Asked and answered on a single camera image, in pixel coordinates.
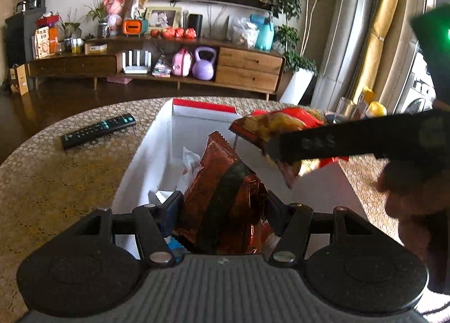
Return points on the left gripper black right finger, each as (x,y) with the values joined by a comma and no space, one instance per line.
(291,224)

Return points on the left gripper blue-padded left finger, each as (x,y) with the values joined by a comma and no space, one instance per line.
(153,225)

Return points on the white green snack packet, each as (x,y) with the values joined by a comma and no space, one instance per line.
(190,163)

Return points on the red chip bag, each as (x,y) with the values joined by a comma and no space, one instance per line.
(261,127)

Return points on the person's right hand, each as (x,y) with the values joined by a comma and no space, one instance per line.
(421,206)

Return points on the white washing machine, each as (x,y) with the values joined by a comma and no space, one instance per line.
(419,93)

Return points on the yellow lid white canister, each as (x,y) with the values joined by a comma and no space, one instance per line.
(375,110)

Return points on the yellow tall snack bag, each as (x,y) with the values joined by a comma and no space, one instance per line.
(365,99)

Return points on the gold curtain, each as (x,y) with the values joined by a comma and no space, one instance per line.
(373,47)

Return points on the clear drinking glass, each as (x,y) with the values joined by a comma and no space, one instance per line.
(344,110)

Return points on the red and white cardboard box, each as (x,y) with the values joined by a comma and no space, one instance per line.
(157,164)

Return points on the black tv remote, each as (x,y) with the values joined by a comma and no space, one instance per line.
(92,132)

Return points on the white router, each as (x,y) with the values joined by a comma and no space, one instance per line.
(136,62)

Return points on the purple kettlebell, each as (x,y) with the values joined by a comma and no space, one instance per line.
(203,69)

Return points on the wooden tv console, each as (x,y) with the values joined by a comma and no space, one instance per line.
(235,67)

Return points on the tall grey air conditioner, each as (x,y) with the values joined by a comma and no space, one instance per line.
(346,37)

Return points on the turquoise spray bottle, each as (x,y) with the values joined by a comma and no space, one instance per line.
(265,31)

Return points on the potted green tree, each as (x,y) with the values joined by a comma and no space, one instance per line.
(292,35)

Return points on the orange retro radio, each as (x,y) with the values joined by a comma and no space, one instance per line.
(134,27)

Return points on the framed photo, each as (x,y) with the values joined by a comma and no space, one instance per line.
(159,17)

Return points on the black cylinder speaker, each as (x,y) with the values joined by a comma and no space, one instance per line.
(195,22)

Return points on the pink plush doll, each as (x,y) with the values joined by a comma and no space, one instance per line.
(113,9)

